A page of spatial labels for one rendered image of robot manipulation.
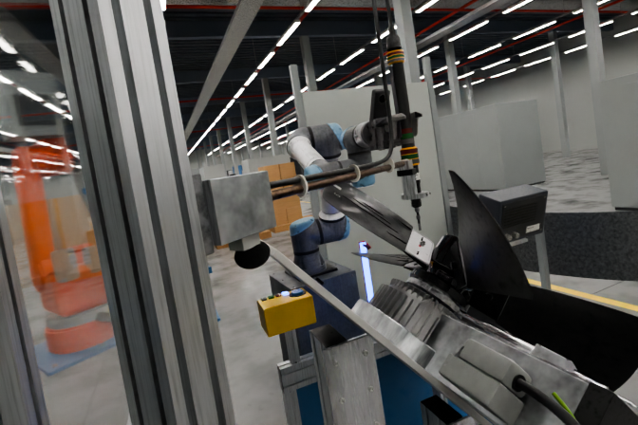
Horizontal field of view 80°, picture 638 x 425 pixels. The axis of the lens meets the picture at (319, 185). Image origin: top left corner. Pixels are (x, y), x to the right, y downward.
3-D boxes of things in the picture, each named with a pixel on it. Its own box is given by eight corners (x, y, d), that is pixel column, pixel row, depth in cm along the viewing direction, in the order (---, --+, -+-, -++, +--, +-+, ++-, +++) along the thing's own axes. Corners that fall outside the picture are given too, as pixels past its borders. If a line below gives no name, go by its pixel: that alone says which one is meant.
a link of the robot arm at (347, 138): (362, 151, 127) (357, 126, 127) (378, 148, 117) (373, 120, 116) (340, 155, 124) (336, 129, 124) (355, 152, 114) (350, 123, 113)
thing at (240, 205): (213, 256, 38) (197, 173, 38) (171, 255, 42) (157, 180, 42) (278, 231, 47) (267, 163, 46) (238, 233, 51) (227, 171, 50)
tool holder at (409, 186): (422, 200, 90) (416, 158, 89) (394, 202, 94) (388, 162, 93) (433, 194, 97) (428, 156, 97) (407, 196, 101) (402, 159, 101)
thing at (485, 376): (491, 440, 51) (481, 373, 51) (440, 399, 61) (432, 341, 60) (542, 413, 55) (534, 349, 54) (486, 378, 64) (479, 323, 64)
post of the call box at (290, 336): (291, 364, 121) (285, 327, 120) (289, 360, 123) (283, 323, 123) (300, 361, 122) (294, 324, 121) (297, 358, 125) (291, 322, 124)
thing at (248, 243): (252, 275, 44) (245, 234, 44) (229, 273, 47) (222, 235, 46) (279, 262, 49) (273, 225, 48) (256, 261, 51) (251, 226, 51)
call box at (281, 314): (269, 342, 114) (263, 308, 114) (261, 330, 124) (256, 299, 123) (317, 326, 120) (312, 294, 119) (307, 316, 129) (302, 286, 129)
